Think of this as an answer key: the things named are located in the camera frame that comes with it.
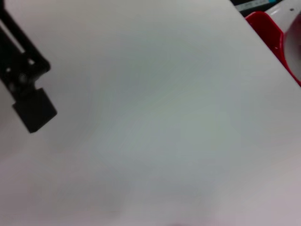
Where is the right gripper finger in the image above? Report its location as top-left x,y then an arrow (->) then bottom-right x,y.
0,0 -> 58,134

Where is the red robot base cover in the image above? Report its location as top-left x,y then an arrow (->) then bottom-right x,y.
244,11 -> 301,88

